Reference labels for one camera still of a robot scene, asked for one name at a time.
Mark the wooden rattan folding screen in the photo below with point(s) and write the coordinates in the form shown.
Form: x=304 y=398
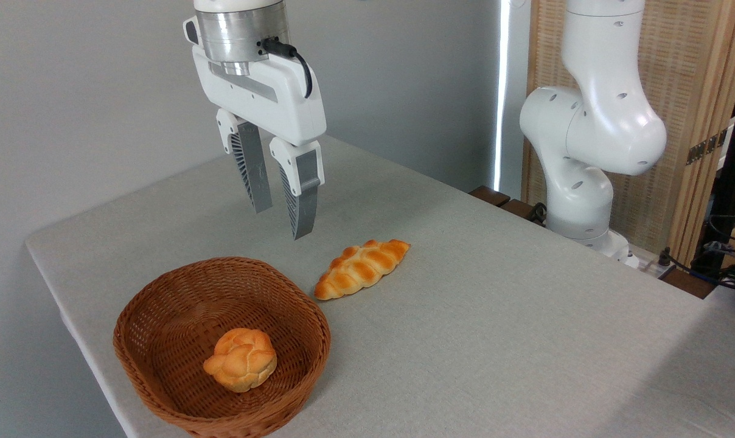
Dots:
x=696 y=73

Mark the grey tablecloth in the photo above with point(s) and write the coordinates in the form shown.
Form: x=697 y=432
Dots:
x=495 y=334

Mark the long braided bread loaf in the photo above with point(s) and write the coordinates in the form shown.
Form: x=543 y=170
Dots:
x=361 y=267

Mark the metal screen hinge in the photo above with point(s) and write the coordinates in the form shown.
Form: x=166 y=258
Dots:
x=706 y=147

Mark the round knotted bread roll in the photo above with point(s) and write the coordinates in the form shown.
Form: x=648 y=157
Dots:
x=243 y=362

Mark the brown wicker basket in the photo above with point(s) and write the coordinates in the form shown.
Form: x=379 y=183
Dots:
x=160 y=340

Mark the white power strip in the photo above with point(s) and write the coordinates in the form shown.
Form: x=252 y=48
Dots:
x=650 y=267

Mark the dark brown wooden board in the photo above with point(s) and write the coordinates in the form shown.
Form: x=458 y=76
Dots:
x=492 y=196

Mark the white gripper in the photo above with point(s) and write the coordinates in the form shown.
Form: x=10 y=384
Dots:
x=282 y=103

